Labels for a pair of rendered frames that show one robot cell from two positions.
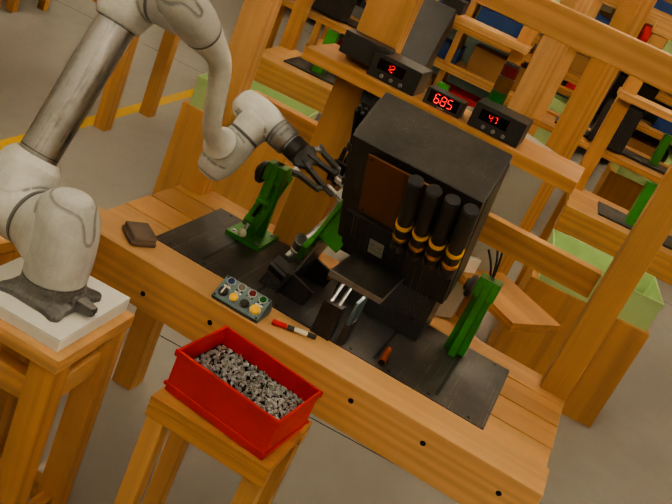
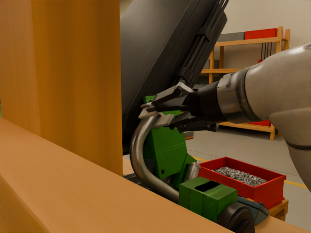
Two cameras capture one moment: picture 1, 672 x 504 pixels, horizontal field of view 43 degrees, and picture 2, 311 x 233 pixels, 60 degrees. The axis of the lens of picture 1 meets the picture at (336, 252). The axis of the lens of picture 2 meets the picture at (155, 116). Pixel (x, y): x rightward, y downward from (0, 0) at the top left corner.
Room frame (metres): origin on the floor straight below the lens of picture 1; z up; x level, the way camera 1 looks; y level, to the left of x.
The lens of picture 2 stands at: (2.87, 0.42, 1.33)
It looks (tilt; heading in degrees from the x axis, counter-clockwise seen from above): 9 degrees down; 215
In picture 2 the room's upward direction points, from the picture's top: straight up
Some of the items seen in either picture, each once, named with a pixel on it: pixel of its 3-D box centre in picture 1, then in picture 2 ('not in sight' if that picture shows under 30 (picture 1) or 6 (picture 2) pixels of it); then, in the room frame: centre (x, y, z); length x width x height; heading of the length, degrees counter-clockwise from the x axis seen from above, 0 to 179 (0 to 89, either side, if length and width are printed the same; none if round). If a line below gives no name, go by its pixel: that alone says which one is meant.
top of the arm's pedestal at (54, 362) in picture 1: (45, 311); not in sight; (1.76, 0.60, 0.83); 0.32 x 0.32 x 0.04; 79
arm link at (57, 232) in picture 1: (62, 233); not in sight; (1.76, 0.61, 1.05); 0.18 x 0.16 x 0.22; 68
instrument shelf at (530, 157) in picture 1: (443, 113); not in sight; (2.58, -0.13, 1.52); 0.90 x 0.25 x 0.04; 77
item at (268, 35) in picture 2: not in sight; (215, 82); (-3.20, -2.15, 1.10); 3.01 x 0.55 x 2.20; 82
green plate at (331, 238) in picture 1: (342, 223); (159, 132); (2.28, 0.02, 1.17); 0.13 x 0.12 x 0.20; 77
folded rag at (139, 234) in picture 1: (139, 233); not in sight; (2.19, 0.54, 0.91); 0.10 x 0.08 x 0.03; 38
